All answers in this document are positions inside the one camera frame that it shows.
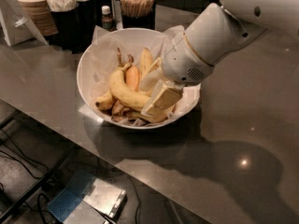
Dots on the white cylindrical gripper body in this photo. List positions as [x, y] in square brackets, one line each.
[183, 61]

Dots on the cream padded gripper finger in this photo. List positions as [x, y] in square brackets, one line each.
[151, 78]
[164, 95]

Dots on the curved yellow banana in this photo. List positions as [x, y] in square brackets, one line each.
[117, 85]

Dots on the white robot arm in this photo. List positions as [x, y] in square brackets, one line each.
[230, 25]

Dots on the middle yellow banana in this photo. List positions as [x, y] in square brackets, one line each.
[145, 62]

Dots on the orange ripe banana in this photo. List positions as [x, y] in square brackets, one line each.
[132, 78]

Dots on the white paper bowl liner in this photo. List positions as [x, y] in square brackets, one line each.
[99, 62]

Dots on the small yellow banana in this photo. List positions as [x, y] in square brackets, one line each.
[105, 101]

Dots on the white ceramic bowl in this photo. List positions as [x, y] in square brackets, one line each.
[100, 59]

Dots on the black stir stick holder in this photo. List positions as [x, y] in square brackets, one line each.
[147, 22]

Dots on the small brown glass bottle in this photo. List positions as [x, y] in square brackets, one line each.
[107, 18]

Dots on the wooden stir sticks bundle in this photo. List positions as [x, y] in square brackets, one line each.
[136, 8]

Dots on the black condiment organizer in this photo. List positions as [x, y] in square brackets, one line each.
[76, 27]

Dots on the silver metal floor box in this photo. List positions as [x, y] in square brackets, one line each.
[99, 202]

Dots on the blue perforated floor mat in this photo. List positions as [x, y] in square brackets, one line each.
[71, 196]

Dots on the black metal table frame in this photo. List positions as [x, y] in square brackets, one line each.
[30, 156]

